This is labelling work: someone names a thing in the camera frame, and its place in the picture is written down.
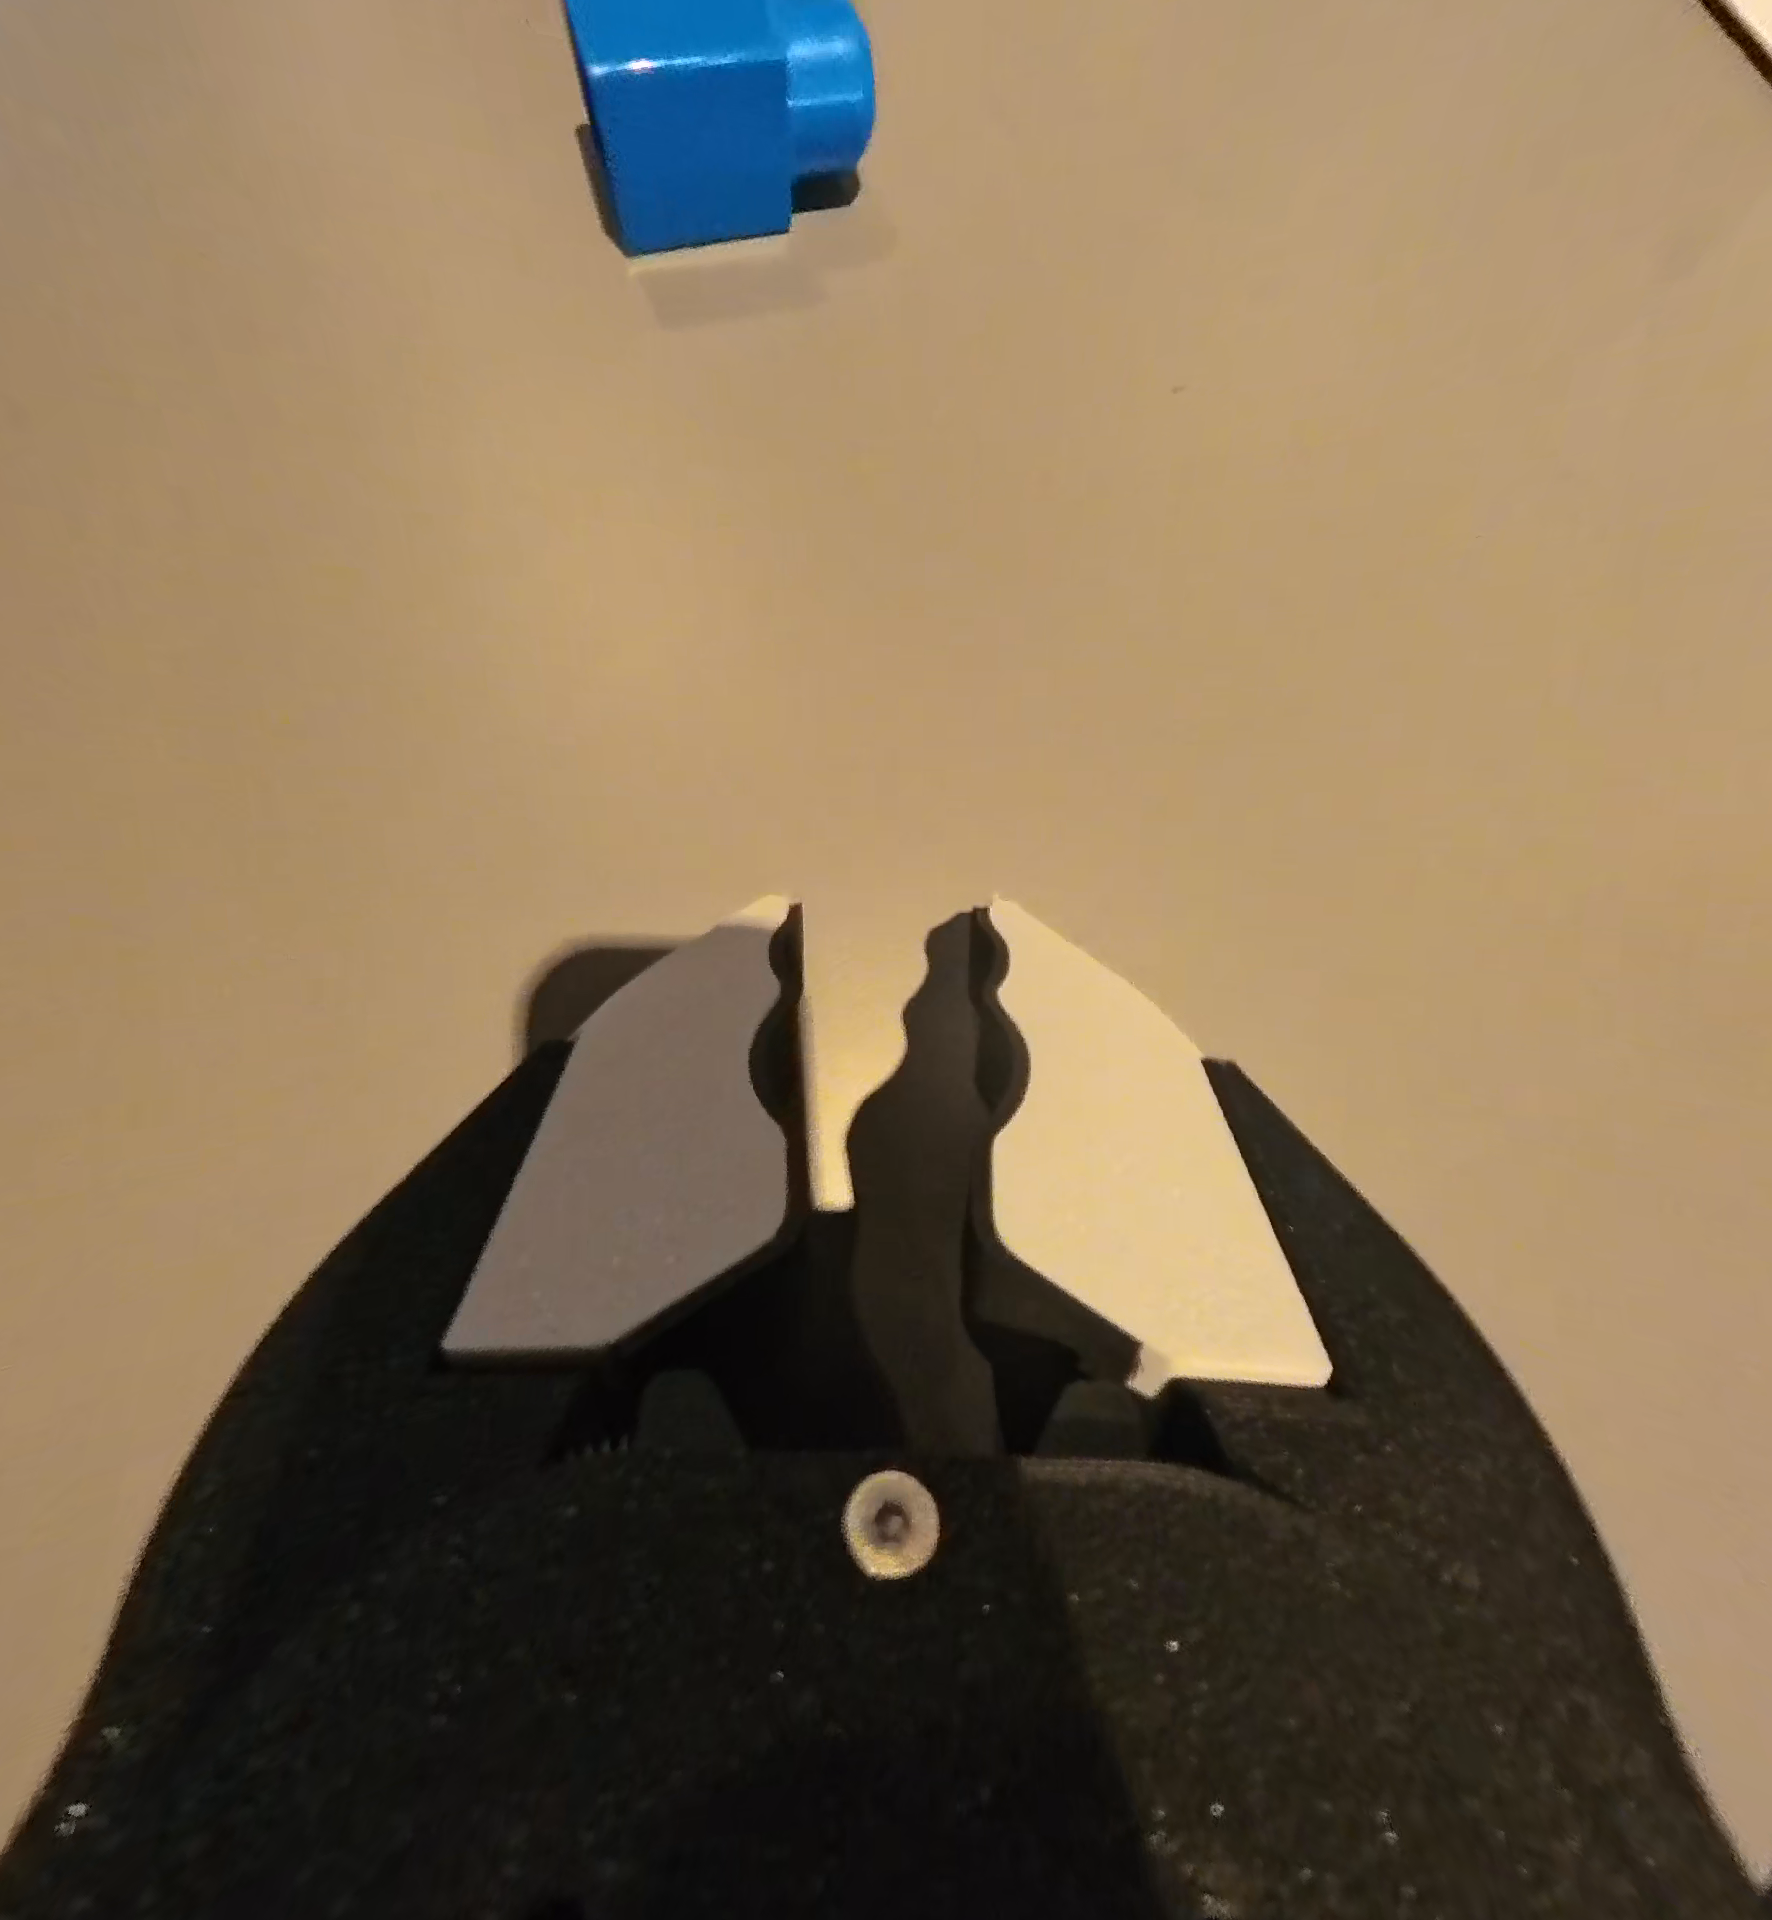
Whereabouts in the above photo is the blue mega block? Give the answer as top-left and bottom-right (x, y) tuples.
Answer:
(562, 0), (878, 260)

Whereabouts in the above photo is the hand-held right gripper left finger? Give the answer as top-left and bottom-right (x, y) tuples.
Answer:
(440, 898), (813, 1369)

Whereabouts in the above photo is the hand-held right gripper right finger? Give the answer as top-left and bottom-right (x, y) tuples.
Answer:
(971, 895), (1335, 1393)

